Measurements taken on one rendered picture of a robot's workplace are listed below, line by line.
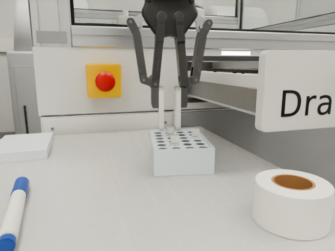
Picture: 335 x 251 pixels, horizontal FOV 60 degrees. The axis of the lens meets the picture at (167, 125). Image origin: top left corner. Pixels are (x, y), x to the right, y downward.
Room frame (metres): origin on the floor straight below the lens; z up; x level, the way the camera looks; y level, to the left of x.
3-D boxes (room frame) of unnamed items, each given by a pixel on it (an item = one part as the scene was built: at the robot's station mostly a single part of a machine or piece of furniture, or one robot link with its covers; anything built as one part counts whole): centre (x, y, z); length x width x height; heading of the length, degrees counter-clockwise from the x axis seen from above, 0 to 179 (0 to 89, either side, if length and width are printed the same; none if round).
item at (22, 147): (0.49, 0.25, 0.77); 0.13 x 0.09 x 0.02; 16
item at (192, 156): (0.44, -0.02, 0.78); 0.12 x 0.08 x 0.04; 6
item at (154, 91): (0.46, 0.03, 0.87); 0.03 x 0.01 x 0.05; 96
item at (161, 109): (0.46, 0.01, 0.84); 0.03 x 0.01 x 0.07; 6
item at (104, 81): (0.60, 0.13, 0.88); 0.04 x 0.03 x 0.04; 106
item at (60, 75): (1.22, -0.08, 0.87); 1.02 x 0.95 x 0.14; 106
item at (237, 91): (0.63, -0.21, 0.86); 0.40 x 0.26 x 0.06; 16
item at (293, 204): (0.26, -0.12, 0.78); 0.07 x 0.07 x 0.04
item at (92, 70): (0.63, 0.14, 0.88); 0.07 x 0.05 x 0.07; 106
